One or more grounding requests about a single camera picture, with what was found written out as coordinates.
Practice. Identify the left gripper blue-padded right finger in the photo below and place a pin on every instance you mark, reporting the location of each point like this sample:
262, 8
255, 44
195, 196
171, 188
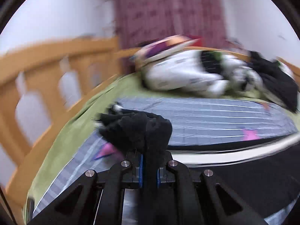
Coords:
165, 178

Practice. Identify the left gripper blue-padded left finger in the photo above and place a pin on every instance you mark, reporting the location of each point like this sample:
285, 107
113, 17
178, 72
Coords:
134, 173

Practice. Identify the black pants with white stripe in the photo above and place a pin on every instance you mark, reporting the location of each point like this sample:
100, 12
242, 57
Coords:
243, 193

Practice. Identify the grey checked bed sheet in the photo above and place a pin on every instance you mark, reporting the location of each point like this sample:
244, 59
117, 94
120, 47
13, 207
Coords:
195, 122

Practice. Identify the green fuzzy blanket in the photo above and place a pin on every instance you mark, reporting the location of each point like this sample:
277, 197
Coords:
80, 127

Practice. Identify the white patterned quilt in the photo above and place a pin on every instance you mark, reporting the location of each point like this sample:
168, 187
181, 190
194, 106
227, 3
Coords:
203, 72

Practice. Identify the colourful pillow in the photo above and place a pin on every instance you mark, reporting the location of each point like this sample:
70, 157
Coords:
165, 47

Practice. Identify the black clothes pile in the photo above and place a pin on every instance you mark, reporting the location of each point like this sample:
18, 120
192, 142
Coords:
275, 81

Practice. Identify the maroon curtain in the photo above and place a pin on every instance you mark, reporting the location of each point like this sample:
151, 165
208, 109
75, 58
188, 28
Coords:
139, 21

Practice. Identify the wooden bed frame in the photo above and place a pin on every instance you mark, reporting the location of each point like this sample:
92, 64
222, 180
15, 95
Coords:
98, 64

